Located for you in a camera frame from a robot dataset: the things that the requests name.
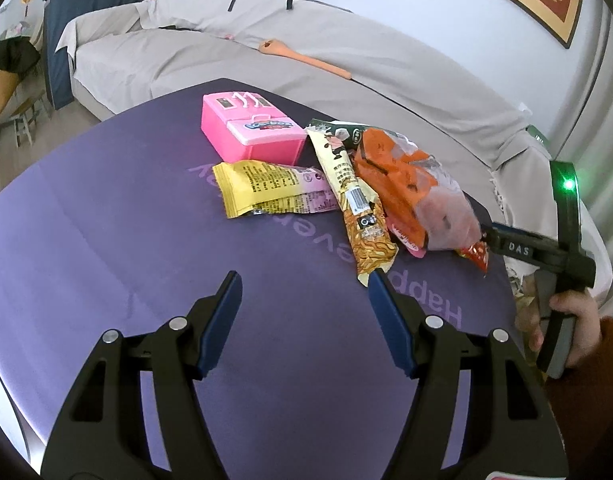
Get red snack packet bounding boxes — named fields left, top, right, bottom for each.
left=387, top=220, right=489, bottom=274

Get orange chip bag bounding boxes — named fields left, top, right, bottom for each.
left=353, top=128, right=482, bottom=250

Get cream noodle snack wrapper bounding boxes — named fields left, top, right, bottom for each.
left=305, top=119, right=399, bottom=287

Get yellow pink snack wrapper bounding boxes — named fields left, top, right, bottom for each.
left=212, top=160, right=339, bottom=219

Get person's right hand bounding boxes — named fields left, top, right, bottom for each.
left=515, top=290, right=602, bottom=367

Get grey pleated curtain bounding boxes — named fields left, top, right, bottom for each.
left=551, top=6, right=613, bottom=317

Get green tissue pack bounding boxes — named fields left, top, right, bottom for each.
left=525, top=125, right=550, bottom=152

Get purple tablecloth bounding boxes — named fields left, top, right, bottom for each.
left=0, top=77, right=519, bottom=476

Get small wooden stool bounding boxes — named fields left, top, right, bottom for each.
left=9, top=93, right=50, bottom=148

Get pink toy box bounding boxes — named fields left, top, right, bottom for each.
left=200, top=91, right=306, bottom=166

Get orange wooden back scratcher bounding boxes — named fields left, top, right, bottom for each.
left=258, top=39, right=352, bottom=80

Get cardboard box with black cloth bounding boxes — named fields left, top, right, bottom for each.
left=0, top=36, right=41, bottom=115

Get grey covered sofa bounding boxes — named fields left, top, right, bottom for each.
left=54, top=0, right=613, bottom=302

